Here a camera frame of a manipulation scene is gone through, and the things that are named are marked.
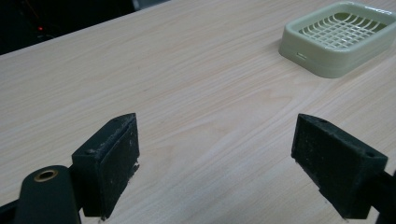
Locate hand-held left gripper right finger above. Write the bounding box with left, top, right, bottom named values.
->
left=290, top=113, right=389, bottom=220

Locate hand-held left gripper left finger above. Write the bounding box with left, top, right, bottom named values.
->
left=71, top=112, right=141, bottom=220

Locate pale green soap dish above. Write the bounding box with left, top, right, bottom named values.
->
left=277, top=0, right=396, bottom=79

